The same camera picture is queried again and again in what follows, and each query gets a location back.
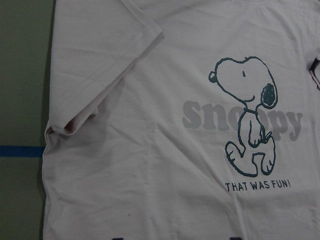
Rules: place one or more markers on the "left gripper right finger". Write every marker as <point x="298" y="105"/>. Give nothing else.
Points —
<point x="235" y="238"/>

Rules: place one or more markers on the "pink Snoopy t-shirt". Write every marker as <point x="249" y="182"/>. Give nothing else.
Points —
<point x="183" y="120"/>

